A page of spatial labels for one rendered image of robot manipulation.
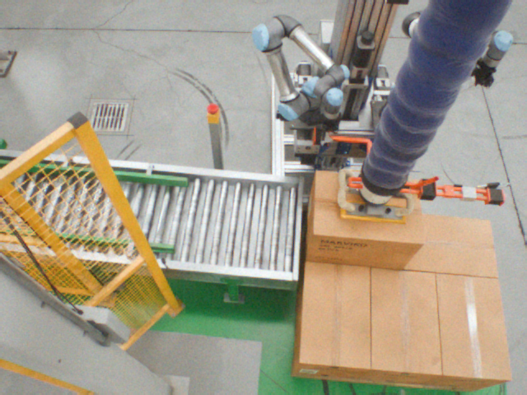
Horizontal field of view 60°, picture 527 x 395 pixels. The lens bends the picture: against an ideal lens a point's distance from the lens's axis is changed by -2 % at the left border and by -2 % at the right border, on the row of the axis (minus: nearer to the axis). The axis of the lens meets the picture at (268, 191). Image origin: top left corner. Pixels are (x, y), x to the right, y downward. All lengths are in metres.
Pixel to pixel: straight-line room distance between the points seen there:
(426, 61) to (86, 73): 3.51
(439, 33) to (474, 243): 1.91
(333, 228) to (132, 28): 3.14
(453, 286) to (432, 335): 0.34
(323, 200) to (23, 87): 3.06
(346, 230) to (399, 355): 0.78
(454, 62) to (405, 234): 1.23
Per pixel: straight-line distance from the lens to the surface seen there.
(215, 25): 4.86
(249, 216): 2.98
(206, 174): 3.08
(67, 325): 1.42
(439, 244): 3.14
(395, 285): 2.95
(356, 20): 2.52
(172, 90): 4.32
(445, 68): 1.64
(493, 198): 2.60
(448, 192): 2.53
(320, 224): 2.55
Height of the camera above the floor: 3.23
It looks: 61 degrees down
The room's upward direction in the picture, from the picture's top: 4 degrees clockwise
